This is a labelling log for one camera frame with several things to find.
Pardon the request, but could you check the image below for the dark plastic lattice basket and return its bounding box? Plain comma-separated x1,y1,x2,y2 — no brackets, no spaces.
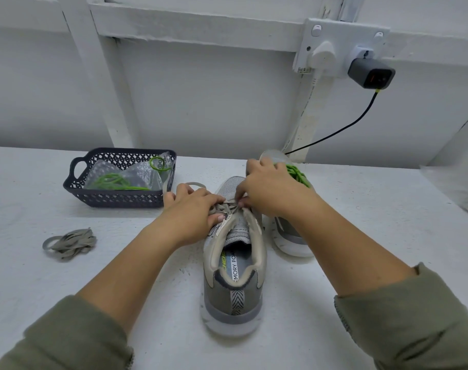
63,147,177,208

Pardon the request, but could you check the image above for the beige shoelace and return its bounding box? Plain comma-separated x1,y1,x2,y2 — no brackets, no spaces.
163,169,243,216
43,228,98,261

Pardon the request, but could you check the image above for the gray sneaker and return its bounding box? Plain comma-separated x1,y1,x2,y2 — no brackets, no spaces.
201,176,267,338
259,149,316,258

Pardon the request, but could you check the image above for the white plug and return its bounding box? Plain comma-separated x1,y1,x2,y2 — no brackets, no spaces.
310,41,339,72

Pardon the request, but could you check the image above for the white wall socket plate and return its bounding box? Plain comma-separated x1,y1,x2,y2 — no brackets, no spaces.
293,17,391,79

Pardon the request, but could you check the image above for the person's right hand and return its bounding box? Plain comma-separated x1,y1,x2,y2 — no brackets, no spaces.
235,156,325,222

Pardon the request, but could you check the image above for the gray charger adapter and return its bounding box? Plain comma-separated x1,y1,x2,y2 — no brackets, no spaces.
348,58,396,91

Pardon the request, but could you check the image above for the person's left forearm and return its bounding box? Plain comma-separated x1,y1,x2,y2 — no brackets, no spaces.
0,226,178,370

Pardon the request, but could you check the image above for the person's left hand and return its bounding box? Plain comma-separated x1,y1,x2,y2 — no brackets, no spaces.
153,183,227,248

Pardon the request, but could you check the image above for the green shoelace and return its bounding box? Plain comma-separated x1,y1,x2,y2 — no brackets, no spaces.
285,164,313,189
87,155,173,190

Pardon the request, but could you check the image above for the person's right forearm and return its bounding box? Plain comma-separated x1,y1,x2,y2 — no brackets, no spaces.
299,200,468,370

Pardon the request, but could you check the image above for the black cable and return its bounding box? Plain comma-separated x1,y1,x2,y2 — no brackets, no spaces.
284,89,381,156

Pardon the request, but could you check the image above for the clear plastic bag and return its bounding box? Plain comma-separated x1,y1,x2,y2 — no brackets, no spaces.
81,154,175,191

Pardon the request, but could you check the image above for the white cable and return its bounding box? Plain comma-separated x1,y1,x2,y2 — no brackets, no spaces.
284,71,320,154

